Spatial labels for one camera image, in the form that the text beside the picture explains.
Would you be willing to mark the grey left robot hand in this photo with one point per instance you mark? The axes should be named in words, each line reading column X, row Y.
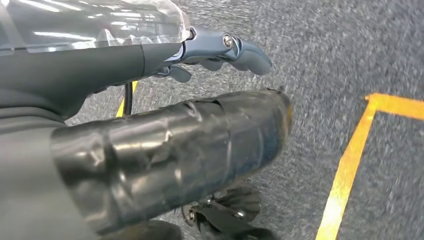
column 82, row 66

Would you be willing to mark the yellow floor tape square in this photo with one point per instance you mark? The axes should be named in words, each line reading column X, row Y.
column 121, row 107
column 351, row 159

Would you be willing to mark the black robot foot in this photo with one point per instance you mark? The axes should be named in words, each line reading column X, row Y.
column 228, row 218

